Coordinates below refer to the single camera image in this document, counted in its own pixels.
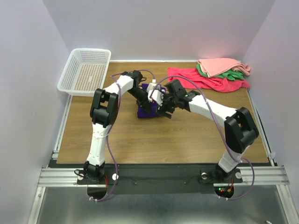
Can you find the salmon pink towel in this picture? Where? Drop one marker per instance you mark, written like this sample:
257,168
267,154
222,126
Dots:
217,66

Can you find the white plastic basket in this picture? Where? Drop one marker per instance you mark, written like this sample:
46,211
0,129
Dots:
84,72

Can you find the hot pink towel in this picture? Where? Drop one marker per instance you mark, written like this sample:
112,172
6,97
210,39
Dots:
222,85

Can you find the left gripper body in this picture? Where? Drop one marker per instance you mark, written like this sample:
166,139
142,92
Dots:
141,98

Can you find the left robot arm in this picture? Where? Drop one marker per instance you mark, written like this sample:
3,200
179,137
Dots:
104,111

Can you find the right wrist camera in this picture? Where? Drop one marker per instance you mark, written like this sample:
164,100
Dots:
155,96

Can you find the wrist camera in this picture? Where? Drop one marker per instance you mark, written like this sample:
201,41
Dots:
155,96
152,86

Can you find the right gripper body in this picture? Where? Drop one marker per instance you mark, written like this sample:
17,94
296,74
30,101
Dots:
169,104

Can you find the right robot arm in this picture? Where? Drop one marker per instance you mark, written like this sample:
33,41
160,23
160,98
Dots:
236,126

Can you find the green towel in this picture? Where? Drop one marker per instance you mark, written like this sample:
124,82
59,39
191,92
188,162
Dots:
229,75

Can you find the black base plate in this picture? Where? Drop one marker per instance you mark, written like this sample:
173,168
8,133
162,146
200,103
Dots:
157,179

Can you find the aluminium frame rail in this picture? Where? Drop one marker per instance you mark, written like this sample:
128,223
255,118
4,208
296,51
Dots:
65,177

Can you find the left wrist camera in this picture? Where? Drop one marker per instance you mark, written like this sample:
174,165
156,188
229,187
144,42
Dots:
152,86

